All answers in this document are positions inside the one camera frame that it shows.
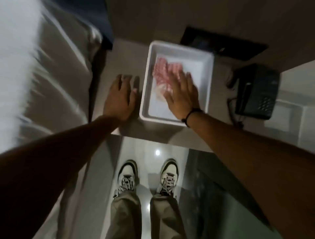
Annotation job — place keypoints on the person's left forearm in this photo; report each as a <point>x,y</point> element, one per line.
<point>49,157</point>

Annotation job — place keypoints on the person's right forearm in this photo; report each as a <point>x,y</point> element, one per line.
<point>246,160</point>

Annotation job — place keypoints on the person's right thumb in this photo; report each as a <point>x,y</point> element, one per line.
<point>167,100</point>

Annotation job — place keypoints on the person's right hand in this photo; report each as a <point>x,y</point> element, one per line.
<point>183,98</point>

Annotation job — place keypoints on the white box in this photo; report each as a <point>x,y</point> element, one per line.
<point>285,118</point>

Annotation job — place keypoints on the black flat pad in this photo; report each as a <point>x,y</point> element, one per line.
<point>221,44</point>

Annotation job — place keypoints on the person's left white sneaker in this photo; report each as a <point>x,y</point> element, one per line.
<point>126,177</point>

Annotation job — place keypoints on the person's white sneaker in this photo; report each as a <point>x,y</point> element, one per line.
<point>168,176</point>
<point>126,177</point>

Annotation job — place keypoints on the black wrist band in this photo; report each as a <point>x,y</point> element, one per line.
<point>186,117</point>

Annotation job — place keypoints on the white bed duvet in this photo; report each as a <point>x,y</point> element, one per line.
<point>19,73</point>

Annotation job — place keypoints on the black desk telephone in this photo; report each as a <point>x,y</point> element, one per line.
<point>258,93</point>

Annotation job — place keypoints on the person's left hand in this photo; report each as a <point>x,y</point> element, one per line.
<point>119,103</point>

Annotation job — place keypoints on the pink patterned plastic packet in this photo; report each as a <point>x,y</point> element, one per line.
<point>161,71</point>

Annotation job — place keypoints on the person's left fingers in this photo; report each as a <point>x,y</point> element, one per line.
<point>119,85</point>

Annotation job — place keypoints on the person's right white sneaker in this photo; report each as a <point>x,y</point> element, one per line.
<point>168,176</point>

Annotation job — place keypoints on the person's olive trousers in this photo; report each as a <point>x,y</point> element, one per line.
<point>125,216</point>

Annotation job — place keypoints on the white rectangular tray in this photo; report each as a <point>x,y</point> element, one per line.
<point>196,64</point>

